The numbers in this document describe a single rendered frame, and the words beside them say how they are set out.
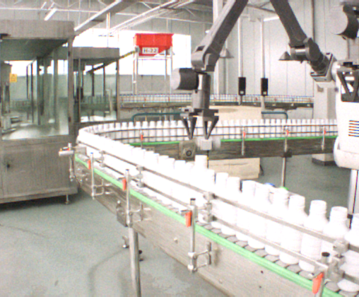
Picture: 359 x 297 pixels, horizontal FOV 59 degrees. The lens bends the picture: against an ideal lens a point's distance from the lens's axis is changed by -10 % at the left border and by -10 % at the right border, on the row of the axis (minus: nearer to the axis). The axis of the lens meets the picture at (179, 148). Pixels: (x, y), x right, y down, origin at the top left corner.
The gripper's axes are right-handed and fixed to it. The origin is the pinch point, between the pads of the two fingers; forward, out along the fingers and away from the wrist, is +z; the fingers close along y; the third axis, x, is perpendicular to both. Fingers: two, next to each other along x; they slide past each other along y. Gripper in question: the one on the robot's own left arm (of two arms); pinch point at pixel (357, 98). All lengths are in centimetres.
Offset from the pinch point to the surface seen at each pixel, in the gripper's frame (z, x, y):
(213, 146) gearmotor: 42, 183, 98
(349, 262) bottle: 33.0, -11.6, -18.0
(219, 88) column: -27, 898, 679
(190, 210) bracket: 32, 35, -26
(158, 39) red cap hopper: -132, 656, 308
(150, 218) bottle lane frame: 47, 71, -20
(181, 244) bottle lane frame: 49, 49, -20
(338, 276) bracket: 35.6, -10.8, -20.4
